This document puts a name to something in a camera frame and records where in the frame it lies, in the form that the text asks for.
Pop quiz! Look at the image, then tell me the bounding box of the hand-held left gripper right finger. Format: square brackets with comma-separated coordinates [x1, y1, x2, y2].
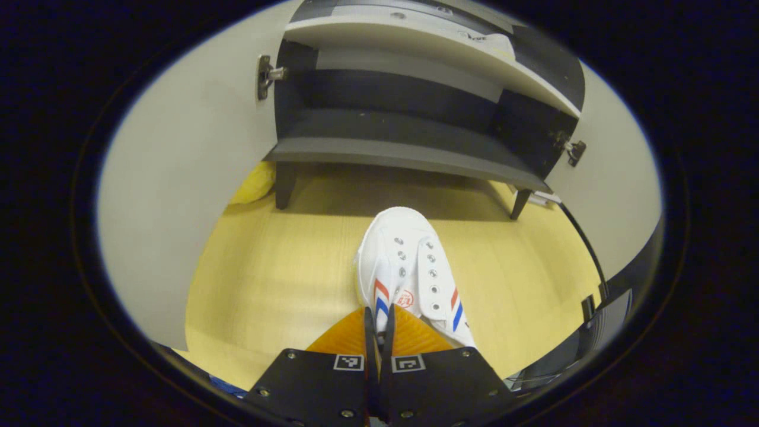
[379, 304, 518, 427]

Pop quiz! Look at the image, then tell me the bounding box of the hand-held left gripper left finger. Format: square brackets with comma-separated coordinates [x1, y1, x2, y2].
[245, 306, 381, 427]

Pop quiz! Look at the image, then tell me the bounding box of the grey cabinet door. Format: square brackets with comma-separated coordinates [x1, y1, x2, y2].
[97, 0, 304, 352]
[543, 59, 663, 279]

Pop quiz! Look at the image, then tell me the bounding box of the blue cloth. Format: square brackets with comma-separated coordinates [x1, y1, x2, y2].
[208, 374, 248, 399]

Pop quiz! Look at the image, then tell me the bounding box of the yellow cloth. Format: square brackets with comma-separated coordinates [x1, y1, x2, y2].
[228, 161, 278, 206]

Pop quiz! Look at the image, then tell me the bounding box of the dark panel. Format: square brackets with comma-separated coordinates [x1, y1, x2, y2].
[509, 216, 665, 393]

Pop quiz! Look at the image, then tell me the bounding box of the black cable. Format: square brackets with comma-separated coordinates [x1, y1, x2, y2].
[557, 202, 610, 300]

